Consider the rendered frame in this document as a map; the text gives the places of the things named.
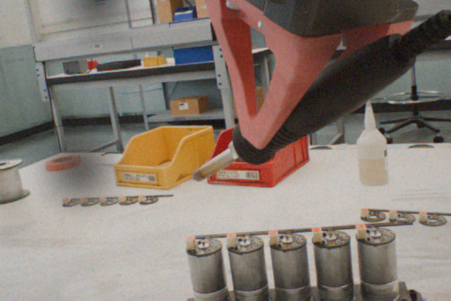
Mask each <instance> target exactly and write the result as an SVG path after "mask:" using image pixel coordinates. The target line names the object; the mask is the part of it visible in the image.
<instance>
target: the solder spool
mask: <svg viewBox="0 0 451 301"><path fill-rule="evenodd" d="M22 163H24V160H23V159H5V160H2V161H0V204H8V203H11V202H15V201H16V200H22V199H24V198H26V197H27V196H29V195H30V193H31V192H30V190H28V189H23V184H22V178H21V176H20V171H19V169H18V166H19V165H21V164H22Z"/></svg>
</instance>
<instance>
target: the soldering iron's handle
mask: <svg viewBox="0 0 451 301"><path fill-rule="evenodd" d="M450 13H451V10H441V11H439V12H438V13H436V14H435V15H434V16H431V17H430V18H428V19H427V21H424V22H423V23H421V24H420V25H419V26H418V27H413V28H412V29H411V30H410V31H408V32H407V33H405V34H404V35H401V34H399V33H395V34H391V35H386V36H384V37H382V38H381V39H376V40H375V41H373V42H372V43H369V44H367V45H366V46H364V47H361V48H359V49H358V50H357V51H354V52H351V53H350V54H348V55H346V56H344V57H342V58H341V59H339V60H336V61H334V62H332V63H331V64H328V65H327V66H325V67H324V68H322V70H321V71H320V73H319V74H318V75H317V77H316V79H315V80H314V81H313V83H312V84H311V85H310V87H309V88H308V90H307V91H306V93H305V94H304V95H303V96H302V98H301V99H300V101H299V103H298V104H297V105H296V107H295V108H294V110H293V111H291V112H290V114H289V115H288V117H287V118H286V120H285V121H284V124H283V125H282V126H281V127H280V128H279V129H278V131H277V132H276V133H275V135H274V136H273V137H272V139H271V140H270V142H269V143H268V144H267V145H266V146H265V147H264V148H263V149H257V148H256V147H255V146H253V145H252V144H251V143H250V142H249V141H248V140H246V139H245V138H244V137H243V136H242V134H241V130H240V126H239V123H238V124H237V125H236V126H235V127H234V131H233V135H232V141H233V144H234V150H235V152H236V153H237V155H238V156H239V157H240V158H241V159H242V160H244V161H246V162H248V163H250V164H253V165H259V164H263V163H265V162H267V161H268V160H269V159H271V158H272V157H273V155H274V153H276V152H278V151H280V150H282V149H283V148H285V147H286V146H288V145H290V144H292V143H294V142H297V141H299V140H301V139H302V138H303V137H305V136H307V135H308V134H314V133H316V132H317V131H318V130H320V129H321V128H323V127H326V126H328V125H330V124H332V123H333V122H335V121H336V120H338V119H340V118H342V117H344V116H345V115H347V114H348V113H350V112H354V111H355V110H356V109H359V108H360V107H362V105H364V104H365V103H366V102H368V101H369V100H370V99H371V98H373V97H376V95H377V94H379V93H380V92H382V91H383V90H384V89H385V88H387V87H388V86H389V85H390V84H391V83H394V82H395V81H397V80H398V79H399V78H400V77H402V75H404V74H405V73H406V72H408V70H409V69H411V68H412V67H413V66H414V63H415V62H416V56H418V55H420V54H422V53H423V52H426V51H427V50H428V49H429V48H430V47H433V46H435V45H437V44H438V43H439V42H442V41H444V40H445V39H447V38H448V37H449V36H451V22H450V21H449V20H448V15H449V14H450Z"/></svg>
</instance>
